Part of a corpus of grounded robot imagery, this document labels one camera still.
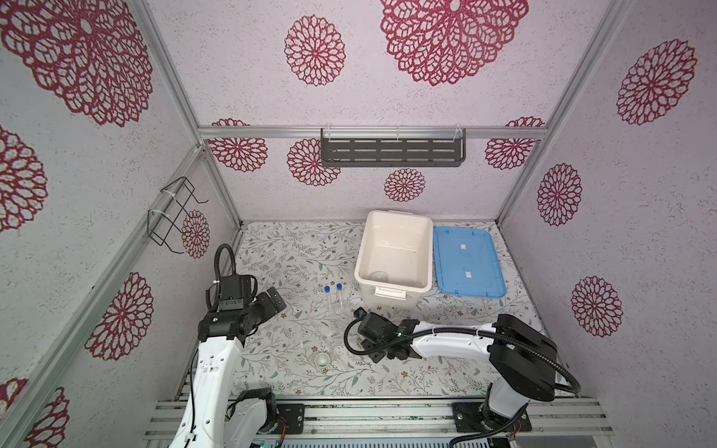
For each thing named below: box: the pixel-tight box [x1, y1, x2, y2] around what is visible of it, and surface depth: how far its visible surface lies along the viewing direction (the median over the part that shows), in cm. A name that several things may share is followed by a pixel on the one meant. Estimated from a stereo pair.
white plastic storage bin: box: [353, 209, 434, 311], surface depth 104 cm
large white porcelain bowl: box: [368, 270, 390, 282], surface depth 104 cm
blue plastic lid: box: [433, 226, 507, 299], surface depth 108 cm
